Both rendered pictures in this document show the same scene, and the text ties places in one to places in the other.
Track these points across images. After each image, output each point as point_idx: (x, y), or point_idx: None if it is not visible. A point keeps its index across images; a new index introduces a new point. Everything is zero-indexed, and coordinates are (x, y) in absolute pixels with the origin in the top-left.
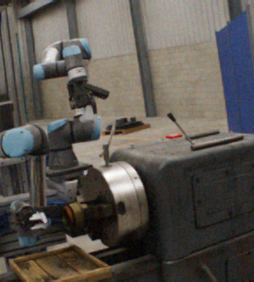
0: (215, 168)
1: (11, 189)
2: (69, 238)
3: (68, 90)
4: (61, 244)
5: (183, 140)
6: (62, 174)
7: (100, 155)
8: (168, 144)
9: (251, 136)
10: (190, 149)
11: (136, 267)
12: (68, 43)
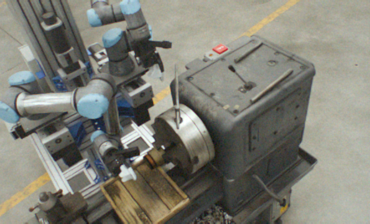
0: (268, 109)
1: None
2: (104, 31)
3: (133, 48)
4: (99, 39)
5: (231, 62)
6: (124, 83)
7: (177, 128)
8: (220, 71)
9: (298, 61)
10: (250, 101)
11: (205, 188)
12: None
